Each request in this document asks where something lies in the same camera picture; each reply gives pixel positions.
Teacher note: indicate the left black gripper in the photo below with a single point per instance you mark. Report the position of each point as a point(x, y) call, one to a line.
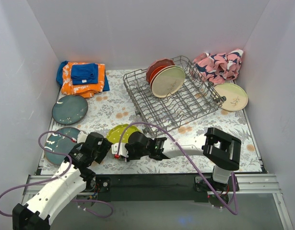
point(104, 148)

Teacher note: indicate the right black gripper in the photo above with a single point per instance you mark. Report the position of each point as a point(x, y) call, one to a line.
point(127, 148)

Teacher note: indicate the green polka dot scalloped plate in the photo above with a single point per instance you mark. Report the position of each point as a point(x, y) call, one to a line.
point(114, 134)

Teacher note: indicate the pink and green branch plate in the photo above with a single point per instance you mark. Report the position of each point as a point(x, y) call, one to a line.
point(168, 81)

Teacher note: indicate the orange plate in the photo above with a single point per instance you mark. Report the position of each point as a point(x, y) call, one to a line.
point(158, 69)

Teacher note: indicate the red and teal floral plate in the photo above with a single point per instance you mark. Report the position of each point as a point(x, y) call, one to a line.
point(167, 67)

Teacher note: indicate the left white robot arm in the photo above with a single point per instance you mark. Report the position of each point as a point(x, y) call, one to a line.
point(72, 177)

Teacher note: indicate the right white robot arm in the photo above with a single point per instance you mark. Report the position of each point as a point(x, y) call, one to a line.
point(219, 147)

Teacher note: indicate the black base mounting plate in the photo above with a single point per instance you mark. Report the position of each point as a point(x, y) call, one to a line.
point(152, 187)

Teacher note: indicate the dark teal plate lower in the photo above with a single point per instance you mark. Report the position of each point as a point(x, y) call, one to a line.
point(61, 144)

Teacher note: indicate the dark teal plate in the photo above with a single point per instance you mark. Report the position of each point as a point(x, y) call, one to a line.
point(61, 144)
point(69, 109)

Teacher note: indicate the floral table mat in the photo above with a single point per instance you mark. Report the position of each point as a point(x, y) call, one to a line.
point(113, 108)

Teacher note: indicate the dark teal plate upper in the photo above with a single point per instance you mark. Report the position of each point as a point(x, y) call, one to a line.
point(69, 109)

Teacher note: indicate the orange patterned cloth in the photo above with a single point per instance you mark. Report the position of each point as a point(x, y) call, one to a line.
point(84, 90)

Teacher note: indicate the blue folded towel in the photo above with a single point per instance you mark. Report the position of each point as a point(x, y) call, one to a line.
point(84, 74)

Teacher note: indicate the teal cloth under orange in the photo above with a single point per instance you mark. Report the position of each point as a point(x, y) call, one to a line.
point(59, 78)

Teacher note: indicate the cream green plate at back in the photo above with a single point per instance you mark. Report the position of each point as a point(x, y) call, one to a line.
point(236, 97)

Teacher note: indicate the pink navy floral cloth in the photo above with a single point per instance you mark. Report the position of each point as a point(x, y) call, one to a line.
point(219, 68)

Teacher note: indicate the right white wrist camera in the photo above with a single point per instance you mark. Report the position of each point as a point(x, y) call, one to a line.
point(118, 149)

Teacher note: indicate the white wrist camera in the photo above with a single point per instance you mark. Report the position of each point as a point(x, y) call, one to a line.
point(82, 136)
point(118, 149)

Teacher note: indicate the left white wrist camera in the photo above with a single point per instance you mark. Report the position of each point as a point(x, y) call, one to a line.
point(82, 136)

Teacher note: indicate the grey wire dish rack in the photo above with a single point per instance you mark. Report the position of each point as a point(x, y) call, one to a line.
point(196, 98)

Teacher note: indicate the aluminium frame rail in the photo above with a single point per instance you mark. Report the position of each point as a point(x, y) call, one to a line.
point(238, 184)

